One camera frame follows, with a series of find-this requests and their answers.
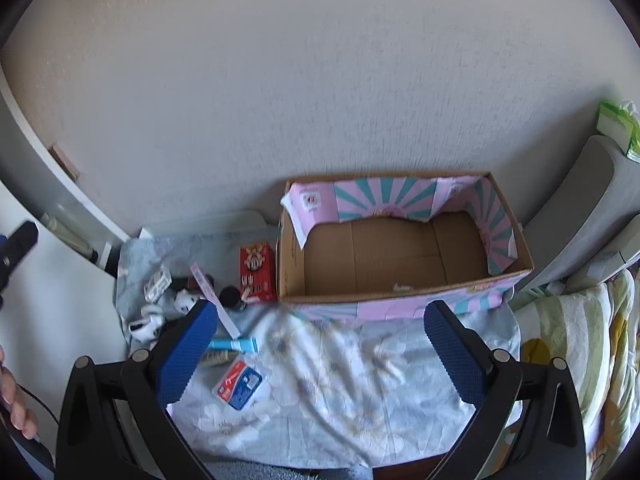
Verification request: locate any white patterned sock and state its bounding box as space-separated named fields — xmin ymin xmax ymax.
xmin=167 ymin=287 xmax=202 ymax=318
xmin=127 ymin=307 xmax=166 ymax=343

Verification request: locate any green tissue pack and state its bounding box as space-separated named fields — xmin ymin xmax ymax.
xmin=595 ymin=100 xmax=640 ymax=163

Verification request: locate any pale blue floral cloth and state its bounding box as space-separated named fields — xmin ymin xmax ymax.
xmin=115 ymin=232 xmax=523 ymax=468

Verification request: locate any pale green bar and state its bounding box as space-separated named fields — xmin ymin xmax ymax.
xmin=41 ymin=212 xmax=98 ymax=263

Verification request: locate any brown wooden block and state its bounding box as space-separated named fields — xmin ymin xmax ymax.
xmin=50 ymin=144 xmax=81 ymax=181

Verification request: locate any green striped blanket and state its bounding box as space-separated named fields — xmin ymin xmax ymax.
xmin=510 ymin=267 xmax=640 ymax=480

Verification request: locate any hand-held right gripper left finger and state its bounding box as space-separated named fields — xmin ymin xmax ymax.
xmin=56 ymin=299 xmax=221 ymax=480

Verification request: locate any white cabinet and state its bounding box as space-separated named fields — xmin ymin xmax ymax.
xmin=0 ymin=60 xmax=133 ymax=461

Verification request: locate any black cable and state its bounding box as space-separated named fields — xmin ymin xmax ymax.
xmin=15 ymin=382 xmax=60 ymax=443

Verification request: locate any long red black cosmetics box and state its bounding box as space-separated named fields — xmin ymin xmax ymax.
xmin=190 ymin=263 xmax=242 ymax=339

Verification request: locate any person's left hand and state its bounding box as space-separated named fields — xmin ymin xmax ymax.
xmin=0 ymin=347 xmax=39 ymax=438

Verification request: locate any cardboard box with pink lining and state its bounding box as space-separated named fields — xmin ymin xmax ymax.
xmin=276 ymin=172 xmax=535 ymax=322

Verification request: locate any white box with black pattern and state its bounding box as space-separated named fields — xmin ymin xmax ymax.
xmin=144 ymin=267 xmax=172 ymax=303

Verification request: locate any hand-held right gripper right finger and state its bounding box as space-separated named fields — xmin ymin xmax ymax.
xmin=423 ymin=300 xmax=587 ymax=480

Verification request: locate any blue and red card packet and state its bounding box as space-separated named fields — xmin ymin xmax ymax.
xmin=211 ymin=360 xmax=265 ymax=412

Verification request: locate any blue terry towel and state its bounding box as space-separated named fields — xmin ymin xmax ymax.
xmin=205 ymin=462 xmax=373 ymax=480

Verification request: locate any red snack box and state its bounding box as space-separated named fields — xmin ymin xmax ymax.
xmin=238 ymin=242 xmax=278 ymax=306

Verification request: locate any blue tube with white cap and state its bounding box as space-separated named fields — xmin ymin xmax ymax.
xmin=207 ymin=337 xmax=259 ymax=354

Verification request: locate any pale grey cushion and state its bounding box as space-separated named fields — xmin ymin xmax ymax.
xmin=565 ymin=215 xmax=640 ymax=293

